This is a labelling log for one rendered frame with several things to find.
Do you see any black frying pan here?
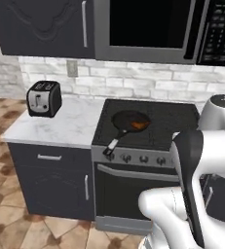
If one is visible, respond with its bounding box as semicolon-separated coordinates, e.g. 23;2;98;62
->
102;110;152;157

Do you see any black microwave door handle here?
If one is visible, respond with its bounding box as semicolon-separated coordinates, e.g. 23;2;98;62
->
183;0;211;60

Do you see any black oven door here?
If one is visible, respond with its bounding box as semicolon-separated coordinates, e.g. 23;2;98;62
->
94;161;182;222

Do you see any grey wall socket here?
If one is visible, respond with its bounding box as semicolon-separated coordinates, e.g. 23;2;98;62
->
66;59;79;78

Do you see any black hob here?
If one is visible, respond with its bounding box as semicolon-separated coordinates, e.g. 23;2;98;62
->
92;98;201;152

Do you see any black and silver microwave oven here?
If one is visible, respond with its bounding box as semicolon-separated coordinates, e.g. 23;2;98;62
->
94;0;225;67

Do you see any brown chicken drumstick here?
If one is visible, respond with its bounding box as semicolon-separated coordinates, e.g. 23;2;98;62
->
130;120;149;129

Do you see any silver oven door handle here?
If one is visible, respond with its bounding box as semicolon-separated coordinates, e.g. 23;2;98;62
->
96;163;181;183

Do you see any black and silver toaster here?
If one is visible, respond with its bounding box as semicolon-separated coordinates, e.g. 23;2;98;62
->
25;80;63;119

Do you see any silver wall cupboard handle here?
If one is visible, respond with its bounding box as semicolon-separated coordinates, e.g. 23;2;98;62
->
81;0;89;49

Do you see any silver base cupboard handle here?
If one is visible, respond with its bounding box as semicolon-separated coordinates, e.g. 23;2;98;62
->
205;186;214;209
84;174;91;201

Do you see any dark grey drawer front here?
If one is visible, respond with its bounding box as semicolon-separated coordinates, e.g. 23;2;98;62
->
7;142;94;173

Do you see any dark grey wall cupboard door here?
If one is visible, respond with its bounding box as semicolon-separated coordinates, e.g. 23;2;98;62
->
0;0;96;60

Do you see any dark grey base cupboard door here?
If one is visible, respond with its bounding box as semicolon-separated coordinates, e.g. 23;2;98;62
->
200;173;225;227
13;164;95;221

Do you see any silver drawer handle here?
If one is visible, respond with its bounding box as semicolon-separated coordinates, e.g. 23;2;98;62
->
36;154;63;161

